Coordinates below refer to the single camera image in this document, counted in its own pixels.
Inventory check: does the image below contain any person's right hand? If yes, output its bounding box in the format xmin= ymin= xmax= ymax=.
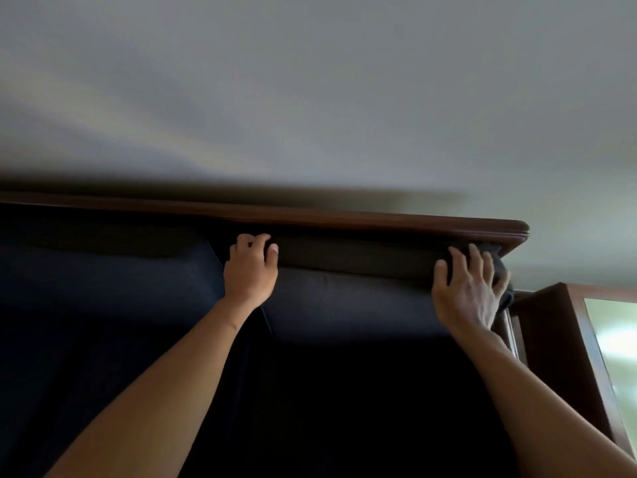
xmin=431 ymin=243 xmax=513 ymax=338

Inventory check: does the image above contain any person's left hand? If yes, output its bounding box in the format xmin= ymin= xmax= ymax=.
xmin=222 ymin=233 xmax=280 ymax=314

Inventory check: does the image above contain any dark blue curtain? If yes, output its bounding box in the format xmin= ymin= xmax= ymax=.
xmin=214 ymin=233 xmax=516 ymax=478
xmin=0 ymin=204 xmax=249 ymax=478

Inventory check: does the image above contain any person's left forearm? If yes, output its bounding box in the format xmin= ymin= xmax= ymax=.
xmin=45 ymin=295 xmax=260 ymax=478

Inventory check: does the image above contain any person's right forearm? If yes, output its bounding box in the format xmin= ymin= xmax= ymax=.
xmin=449 ymin=325 xmax=637 ymax=478

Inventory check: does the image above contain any brown wooden curtain pelmet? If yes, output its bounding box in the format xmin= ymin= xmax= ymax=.
xmin=0 ymin=190 xmax=530 ymax=258

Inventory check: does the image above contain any window glass pane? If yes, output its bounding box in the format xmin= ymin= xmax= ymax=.
xmin=583 ymin=297 xmax=637 ymax=446

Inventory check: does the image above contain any brown wooden window frame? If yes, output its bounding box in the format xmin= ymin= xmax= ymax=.
xmin=503 ymin=282 xmax=637 ymax=459

